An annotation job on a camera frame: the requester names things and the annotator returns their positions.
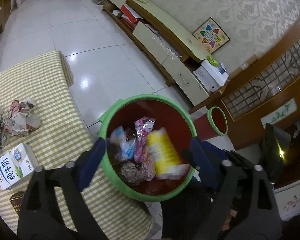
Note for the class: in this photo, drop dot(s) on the small green-rimmed red bin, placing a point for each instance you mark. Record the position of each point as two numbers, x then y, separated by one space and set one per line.
218 120

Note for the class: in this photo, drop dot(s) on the red folder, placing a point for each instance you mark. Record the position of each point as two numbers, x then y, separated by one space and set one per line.
130 13

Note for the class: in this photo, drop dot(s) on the black glossy object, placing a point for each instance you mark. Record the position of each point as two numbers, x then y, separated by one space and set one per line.
275 152

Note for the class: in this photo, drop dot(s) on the wooden lattice partition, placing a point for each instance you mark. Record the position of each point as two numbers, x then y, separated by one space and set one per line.
265 92

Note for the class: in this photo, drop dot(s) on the brown gold packet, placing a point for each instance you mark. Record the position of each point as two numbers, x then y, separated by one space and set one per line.
16 200

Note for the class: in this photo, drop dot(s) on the white flowered cabinet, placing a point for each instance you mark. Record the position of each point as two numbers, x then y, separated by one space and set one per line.
292 200

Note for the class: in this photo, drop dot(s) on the small green packet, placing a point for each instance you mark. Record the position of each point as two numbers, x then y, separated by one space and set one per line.
212 60

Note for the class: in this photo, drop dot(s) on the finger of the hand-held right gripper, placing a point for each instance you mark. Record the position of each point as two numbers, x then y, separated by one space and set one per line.
187 156
237 158

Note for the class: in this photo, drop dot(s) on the star checkers board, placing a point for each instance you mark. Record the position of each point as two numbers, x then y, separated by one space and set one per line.
211 36

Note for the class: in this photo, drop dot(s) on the wooden television cabinet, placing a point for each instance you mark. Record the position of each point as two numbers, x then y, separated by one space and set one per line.
165 30

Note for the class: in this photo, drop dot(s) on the white cardboard box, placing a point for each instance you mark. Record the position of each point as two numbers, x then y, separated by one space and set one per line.
210 77

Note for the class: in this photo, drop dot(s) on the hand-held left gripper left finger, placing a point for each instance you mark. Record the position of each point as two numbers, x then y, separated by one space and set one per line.
92 165

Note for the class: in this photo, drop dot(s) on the small blue white box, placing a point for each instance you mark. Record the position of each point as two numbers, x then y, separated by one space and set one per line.
222 68

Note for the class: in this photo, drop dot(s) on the white green milk carton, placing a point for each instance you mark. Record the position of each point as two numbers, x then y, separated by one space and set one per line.
15 166

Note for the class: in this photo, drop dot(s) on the pink plastic wrapper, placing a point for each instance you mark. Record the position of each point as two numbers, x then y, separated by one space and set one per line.
142 140

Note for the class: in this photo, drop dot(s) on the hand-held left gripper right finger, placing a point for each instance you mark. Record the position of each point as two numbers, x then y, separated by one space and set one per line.
202 160

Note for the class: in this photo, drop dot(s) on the yellow carton box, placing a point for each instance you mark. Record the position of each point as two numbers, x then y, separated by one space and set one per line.
166 152

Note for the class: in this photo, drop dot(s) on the blue white packet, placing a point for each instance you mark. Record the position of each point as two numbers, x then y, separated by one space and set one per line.
122 142

